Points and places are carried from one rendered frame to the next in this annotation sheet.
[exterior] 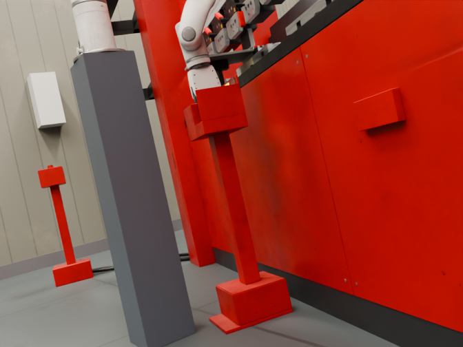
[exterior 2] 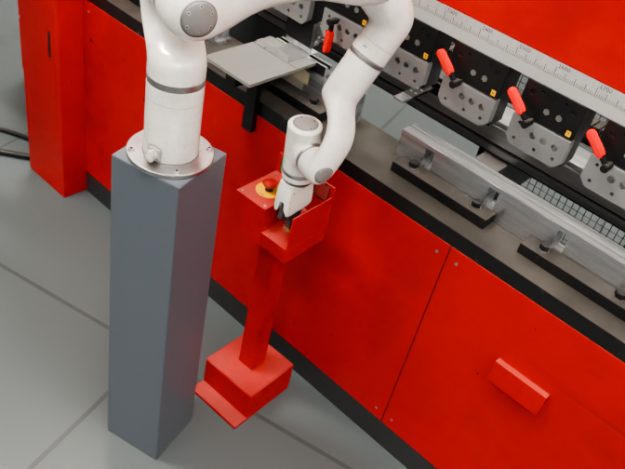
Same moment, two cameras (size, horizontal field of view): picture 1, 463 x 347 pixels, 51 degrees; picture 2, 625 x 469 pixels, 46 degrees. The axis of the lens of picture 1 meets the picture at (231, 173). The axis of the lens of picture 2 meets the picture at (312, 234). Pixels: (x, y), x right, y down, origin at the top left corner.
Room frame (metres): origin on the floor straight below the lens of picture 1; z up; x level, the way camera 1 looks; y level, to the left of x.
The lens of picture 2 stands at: (0.43, 0.91, 1.94)
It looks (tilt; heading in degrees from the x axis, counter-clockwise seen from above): 39 degrees down; 322
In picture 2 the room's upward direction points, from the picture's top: 13 degrees clockwise
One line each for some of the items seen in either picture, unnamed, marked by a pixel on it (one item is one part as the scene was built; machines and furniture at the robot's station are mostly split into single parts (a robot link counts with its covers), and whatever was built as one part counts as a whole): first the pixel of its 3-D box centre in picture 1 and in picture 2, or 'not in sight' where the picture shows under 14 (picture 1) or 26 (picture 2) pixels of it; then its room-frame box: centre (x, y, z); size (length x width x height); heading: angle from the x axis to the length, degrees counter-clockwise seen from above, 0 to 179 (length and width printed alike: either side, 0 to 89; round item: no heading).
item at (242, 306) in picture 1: (246, 300); (243, 377); (1.71, 0.04, 0.06); 0.25 x 0.20 x 0.12; 109
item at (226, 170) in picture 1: (234, 207); (263, 301); (1.72, 0.02, 0.39); 0.06 x 0.06 x 0.54; 19
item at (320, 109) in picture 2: not in sight; (287, 92); (2.04, -0.15, 0.89); 0.30 x 0.05 x 0.03; 18
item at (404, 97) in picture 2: not in sight; (426, 85); (1.81, -0.45, 1.01); 0.26 x 0.12 x 0.05; 108
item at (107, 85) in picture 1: (131, 199); (158, 311); (1.68, 0.36, 0.50); 0.18 x 0.18 x 1.00; 32
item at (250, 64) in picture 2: (218, 60); (260, 60); (2.05, -0.05, 1.00); 0.26 x 0.18 x 0.01; 108
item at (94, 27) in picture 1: (95, 33); (173, 117); (1.68, 0.36, 1.09); 0.19 x 0.19 x 0.18
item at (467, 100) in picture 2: not in sight; (479, 81); (1.55, -0.36, 1.18); 0.15 x 0.09 x 0.17; 18
